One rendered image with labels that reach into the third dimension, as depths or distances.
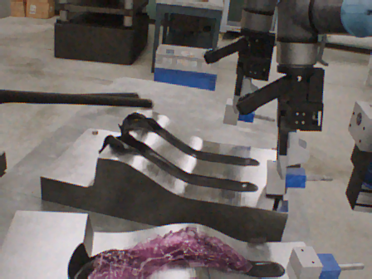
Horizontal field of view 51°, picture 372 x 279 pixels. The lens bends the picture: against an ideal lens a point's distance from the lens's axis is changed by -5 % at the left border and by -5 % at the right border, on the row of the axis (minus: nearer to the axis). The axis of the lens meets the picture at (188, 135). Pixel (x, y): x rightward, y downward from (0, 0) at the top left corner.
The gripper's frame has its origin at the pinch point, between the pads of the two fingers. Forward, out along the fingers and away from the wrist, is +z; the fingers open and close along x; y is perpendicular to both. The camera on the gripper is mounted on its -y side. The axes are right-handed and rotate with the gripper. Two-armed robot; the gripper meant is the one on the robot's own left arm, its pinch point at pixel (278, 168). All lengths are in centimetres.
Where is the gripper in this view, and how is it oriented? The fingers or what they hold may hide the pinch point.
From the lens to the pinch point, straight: 81.7
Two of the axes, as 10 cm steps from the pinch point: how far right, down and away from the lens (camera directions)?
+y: 9.8, 0.5, -1.7
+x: 1.8, -2.7, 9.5
